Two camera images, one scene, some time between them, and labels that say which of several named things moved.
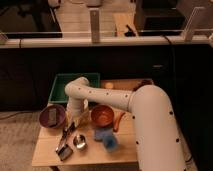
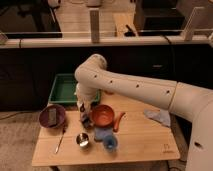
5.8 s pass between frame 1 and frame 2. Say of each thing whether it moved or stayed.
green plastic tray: stayed
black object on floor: stayed
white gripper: moved
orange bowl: stayed
